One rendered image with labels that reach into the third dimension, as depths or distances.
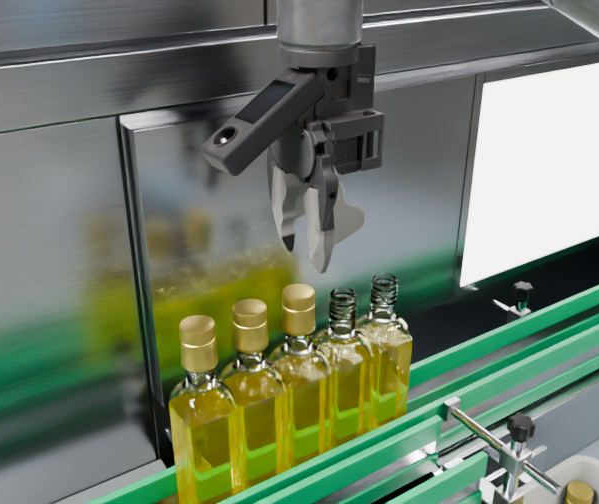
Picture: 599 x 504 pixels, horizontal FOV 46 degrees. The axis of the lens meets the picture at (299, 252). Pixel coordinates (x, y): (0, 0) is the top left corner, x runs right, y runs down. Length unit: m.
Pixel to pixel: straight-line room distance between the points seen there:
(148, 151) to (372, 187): 0.31
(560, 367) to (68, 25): 0.78
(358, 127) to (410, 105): 0.26
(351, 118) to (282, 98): 0.07
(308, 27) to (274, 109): 0.07
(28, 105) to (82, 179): 0.10
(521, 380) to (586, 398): 0.16
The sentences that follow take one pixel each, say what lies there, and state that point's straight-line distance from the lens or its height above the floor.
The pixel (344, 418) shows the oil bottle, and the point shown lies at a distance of 0.82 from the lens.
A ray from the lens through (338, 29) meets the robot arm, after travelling 0.61.
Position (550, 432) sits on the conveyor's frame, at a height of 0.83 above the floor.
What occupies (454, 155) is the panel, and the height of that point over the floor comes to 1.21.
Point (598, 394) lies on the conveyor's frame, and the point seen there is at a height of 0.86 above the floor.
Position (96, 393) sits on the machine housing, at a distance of 0.86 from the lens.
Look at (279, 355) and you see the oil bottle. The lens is 0.75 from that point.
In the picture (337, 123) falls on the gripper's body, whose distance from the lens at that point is 0.63.
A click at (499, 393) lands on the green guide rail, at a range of 0.99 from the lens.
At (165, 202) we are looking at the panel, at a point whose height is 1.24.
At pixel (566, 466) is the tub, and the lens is 1.05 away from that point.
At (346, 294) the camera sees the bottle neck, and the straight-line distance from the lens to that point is 0.77.
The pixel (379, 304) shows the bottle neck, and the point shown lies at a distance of 0.79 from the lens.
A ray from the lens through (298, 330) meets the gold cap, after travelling 0.72.
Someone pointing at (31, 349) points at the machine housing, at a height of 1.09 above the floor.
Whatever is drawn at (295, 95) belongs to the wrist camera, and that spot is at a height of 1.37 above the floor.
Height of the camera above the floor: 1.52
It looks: 27 degrees down
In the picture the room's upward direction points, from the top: straight up
